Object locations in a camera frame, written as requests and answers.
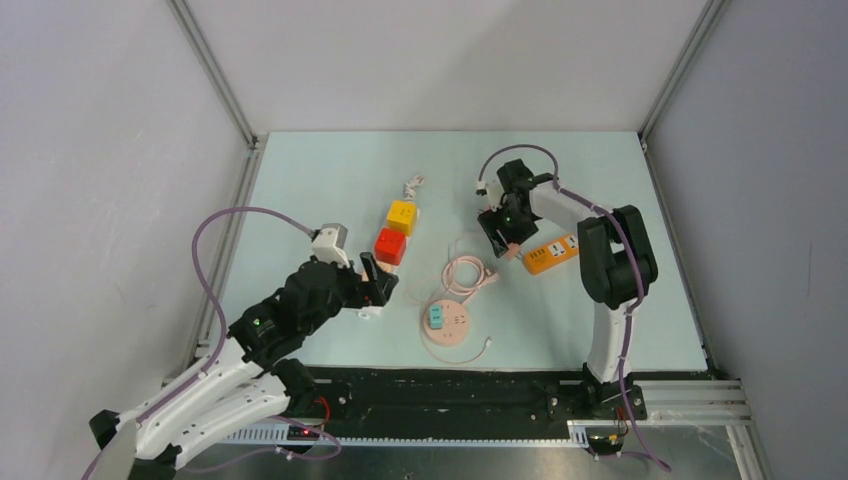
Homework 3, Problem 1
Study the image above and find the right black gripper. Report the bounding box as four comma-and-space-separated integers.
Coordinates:
477, 199, 538, 257

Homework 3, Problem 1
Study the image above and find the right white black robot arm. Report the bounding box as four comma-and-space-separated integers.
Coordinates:
475, 159, 658, 421

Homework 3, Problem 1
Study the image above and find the red cube socket adapter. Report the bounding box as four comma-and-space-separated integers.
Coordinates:
374, 227, 407, 266

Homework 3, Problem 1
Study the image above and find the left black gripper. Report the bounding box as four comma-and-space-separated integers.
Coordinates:
302, 251, 397, 335

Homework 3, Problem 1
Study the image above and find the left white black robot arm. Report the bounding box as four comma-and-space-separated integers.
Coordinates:
89, 252, 399, 479

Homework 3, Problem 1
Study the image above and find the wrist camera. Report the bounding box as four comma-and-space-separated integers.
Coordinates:
311, 223, 349, 268
475, 180, 505, 211

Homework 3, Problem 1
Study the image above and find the pink coiled cable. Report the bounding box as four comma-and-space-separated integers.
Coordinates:
440, 254, 500, 307

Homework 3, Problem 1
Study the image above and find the teal cube socket adapter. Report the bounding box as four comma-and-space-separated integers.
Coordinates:
427, 303, 444, 330

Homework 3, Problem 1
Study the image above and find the thin pink charging cable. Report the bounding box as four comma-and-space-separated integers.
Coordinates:
402, 231, 515, 367

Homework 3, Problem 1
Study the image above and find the light green table mat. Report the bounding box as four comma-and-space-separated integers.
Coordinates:
220, 131, 706, 371

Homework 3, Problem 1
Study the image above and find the white multicolour power strip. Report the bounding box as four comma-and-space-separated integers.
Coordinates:
357, 174, 425, 323

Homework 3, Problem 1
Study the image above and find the beige cube plug adapter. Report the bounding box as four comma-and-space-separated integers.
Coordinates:
361, 260, 397, 281

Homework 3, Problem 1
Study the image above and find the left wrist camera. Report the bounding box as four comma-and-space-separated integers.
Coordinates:
311, 223, 349, 268

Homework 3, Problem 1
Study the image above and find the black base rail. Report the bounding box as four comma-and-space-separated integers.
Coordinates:
306, 366, 648, 441

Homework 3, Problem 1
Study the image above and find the pink round power strip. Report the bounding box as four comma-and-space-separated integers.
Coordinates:
423, 300, 471, 347

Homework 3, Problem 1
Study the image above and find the yellow cube socket adapter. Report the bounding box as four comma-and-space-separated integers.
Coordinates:
386, 200, 418, 237

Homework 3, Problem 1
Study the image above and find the small pink plug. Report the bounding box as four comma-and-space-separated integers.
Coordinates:
503, 243, 521, 260

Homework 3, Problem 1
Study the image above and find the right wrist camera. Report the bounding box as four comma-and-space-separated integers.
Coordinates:
475, 180, 505, 211

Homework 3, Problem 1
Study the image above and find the orange power strip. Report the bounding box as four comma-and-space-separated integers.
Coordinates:
522, 234, 579, 275

